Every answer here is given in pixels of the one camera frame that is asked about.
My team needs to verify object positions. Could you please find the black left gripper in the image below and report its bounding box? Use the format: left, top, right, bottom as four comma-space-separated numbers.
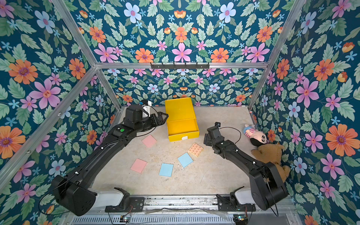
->
132, 112, 168, 134

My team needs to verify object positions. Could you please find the orange patterned sticky note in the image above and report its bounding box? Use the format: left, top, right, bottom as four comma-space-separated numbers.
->
188, 143, 203, 157

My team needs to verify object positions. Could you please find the yellow drawer cabinet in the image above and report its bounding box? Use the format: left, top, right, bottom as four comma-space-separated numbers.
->
165, 97, 200, 142

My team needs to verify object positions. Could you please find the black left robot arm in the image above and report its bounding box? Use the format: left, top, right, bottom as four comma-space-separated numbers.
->
51, 105, 169, 216

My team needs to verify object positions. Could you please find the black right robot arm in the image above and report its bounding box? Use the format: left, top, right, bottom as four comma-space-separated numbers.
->
203, 126, 288, 211

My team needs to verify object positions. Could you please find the pink sticky note upper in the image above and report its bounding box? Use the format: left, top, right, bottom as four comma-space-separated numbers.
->
142, 135, 157, 148

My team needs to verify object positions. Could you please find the pink sticky note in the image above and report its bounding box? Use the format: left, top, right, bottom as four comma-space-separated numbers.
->
142, 135, 157, 148
130, 158, 147, 174

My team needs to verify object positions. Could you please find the blue sticky note right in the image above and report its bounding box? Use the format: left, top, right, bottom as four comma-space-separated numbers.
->
177, 153, 194, 168

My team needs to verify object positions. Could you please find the blue sticky note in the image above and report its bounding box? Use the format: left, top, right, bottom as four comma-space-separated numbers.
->
177, 153, 194, 168
159, 163, 173, 177

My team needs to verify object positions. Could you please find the blue sticky note left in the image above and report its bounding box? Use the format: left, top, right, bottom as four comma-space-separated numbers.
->
159, 163, 173, 177

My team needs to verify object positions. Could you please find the pink sticky note lower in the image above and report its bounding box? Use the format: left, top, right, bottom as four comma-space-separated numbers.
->
130, 158, 147, 174

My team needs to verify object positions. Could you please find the pink plush doll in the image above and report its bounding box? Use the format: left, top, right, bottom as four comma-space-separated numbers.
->
243, 124, 270, 147

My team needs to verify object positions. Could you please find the brown teddy bear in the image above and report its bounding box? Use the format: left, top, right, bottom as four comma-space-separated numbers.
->
251, 143, 291, 182

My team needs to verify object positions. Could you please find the metal hook rail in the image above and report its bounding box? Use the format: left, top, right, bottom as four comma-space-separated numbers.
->
150, 62, 210, 70

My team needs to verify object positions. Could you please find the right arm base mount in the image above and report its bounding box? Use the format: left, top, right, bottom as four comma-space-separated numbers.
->
216, 186, 256, 212

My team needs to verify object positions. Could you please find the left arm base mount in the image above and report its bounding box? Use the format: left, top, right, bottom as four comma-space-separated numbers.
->
105, 187, 145, 213

